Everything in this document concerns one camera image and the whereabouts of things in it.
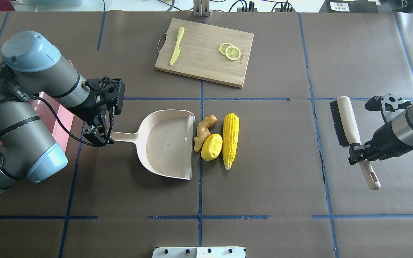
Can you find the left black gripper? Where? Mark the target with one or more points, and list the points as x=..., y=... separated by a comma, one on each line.
x=89, y=115

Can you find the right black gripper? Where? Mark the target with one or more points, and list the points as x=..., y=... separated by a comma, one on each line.
x=384, y=141

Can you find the wooden hand brush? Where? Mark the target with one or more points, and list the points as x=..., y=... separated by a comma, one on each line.
x=347, y=132

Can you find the beige plastic dustpan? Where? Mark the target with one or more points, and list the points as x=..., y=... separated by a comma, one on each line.
x=164, y=142

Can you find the toy ginger root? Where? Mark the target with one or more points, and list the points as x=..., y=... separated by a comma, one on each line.
x=202, y=131

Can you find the yellow toy lemon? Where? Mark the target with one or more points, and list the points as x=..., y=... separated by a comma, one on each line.
x=212, y=147

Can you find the yellow toy corn cob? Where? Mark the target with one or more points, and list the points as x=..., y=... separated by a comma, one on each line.
x=230, y=139

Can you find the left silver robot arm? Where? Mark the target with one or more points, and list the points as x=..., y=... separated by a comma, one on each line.
x=30, y=65

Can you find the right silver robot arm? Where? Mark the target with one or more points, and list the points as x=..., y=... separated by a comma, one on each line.
x=393, y=139

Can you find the pink plastic bin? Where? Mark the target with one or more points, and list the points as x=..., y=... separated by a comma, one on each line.
x=65, y=116

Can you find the bamboo cutting board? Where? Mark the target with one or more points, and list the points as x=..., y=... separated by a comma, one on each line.
x=200, y=57

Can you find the yellow plastic knife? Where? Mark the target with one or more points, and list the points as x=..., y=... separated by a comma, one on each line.
x=177, y=51

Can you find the black power box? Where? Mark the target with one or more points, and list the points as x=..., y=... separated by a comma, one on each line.
x=348, y=6

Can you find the lemon slice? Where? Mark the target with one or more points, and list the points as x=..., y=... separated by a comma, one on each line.
x=223, y=47
x=232, y=53

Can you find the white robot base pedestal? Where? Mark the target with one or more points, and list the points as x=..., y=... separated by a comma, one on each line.
x=200, y=252

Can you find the aluminium frame post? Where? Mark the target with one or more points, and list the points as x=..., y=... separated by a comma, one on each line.
x=201, y=8

